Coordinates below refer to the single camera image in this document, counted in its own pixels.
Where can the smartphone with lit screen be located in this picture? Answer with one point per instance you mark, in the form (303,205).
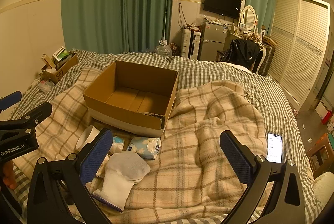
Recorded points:
(274,148)

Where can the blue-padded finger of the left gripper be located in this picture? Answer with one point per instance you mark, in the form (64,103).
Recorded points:
(10,100)

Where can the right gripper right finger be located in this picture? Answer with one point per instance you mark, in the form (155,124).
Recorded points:
(286,200)

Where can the blue tissue pack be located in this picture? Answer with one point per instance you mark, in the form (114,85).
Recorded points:
(146,147)

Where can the red can on floor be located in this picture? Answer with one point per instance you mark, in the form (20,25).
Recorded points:
(327,117)

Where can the clear water jug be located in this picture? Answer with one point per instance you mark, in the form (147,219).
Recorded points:
(163,49)

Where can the green gingham duvet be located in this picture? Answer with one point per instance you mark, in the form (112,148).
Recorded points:
(261,92)

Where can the white sock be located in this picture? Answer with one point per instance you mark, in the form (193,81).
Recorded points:
(122,172)

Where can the oval white vanity mirror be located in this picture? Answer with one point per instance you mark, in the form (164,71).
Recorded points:
(248,19)

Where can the black wall television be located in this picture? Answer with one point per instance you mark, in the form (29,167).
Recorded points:
(229,8)

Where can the black jacket on chair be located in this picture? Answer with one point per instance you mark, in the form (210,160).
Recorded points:
(241,52)

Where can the white louvered wardrobe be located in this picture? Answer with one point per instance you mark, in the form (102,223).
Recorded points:
(302,32)

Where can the wooden stool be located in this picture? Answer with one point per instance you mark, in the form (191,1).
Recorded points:
(321,155)

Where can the grey mini fridge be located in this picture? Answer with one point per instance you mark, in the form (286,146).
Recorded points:
(212,40)

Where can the green curtain left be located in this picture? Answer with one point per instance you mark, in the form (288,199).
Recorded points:
(115,26)

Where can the white suitcase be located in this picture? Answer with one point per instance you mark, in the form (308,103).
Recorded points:
(190,43)

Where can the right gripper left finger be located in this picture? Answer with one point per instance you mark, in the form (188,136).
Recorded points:
(55,185)

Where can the large open cardboard box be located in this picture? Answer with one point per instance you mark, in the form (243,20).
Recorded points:
(133,97)

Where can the person's hand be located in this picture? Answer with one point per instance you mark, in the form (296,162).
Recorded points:
(8,175)

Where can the beige plaid blanket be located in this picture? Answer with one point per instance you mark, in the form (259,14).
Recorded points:
(191,180)

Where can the small cardboard box SF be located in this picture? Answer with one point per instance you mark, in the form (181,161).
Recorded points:
(57,65)

